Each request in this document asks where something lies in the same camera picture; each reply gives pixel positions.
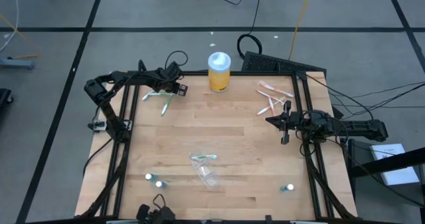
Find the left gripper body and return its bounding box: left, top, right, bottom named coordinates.
left=158, top=71, right=189, bottom=97

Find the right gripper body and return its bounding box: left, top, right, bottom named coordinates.
left=281, top=100, right=302, bottom=145

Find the yellow canister with white lid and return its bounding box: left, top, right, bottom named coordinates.
left=207, top=51, right=232, bottom=93

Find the black perforated computer case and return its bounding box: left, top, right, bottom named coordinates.
left=241, top=51, right=327, bottom=77

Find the black floor box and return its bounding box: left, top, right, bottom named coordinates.
left=345, top=138, right=370, bottom=188

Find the clear plastic bag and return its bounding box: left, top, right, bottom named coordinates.
left=189, top=149, right=220, bottom=190

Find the black metal beam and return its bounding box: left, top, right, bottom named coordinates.
left=347, top=146, right=425, bottom=179

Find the white booklet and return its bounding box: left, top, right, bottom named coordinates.
left=369, top=143, right=420, bottom=187

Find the grey metal foot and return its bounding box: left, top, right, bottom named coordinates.
left=0, top=58, right=36, bottom=70

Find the black caster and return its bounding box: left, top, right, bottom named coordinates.
left=0, top=88, right=14, bottom=107

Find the black aluminium table frame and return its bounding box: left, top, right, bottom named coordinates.
left=78, top=59, right=358, bottom=224

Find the black coiled cable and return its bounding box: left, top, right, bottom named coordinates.
left=236, top=0, right=265, bottom=60

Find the yellow cable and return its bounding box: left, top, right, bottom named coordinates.
left=288, top=0, right=315, bottom=61

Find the black cabled device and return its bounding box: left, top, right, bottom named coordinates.
left=135, top=193, right=176, bottom=224

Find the orange cable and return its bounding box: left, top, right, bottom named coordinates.
left=0, top=13, right=41, bottom=60

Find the white cable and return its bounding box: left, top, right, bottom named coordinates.
left=0, top=0, right=20, bottom=52

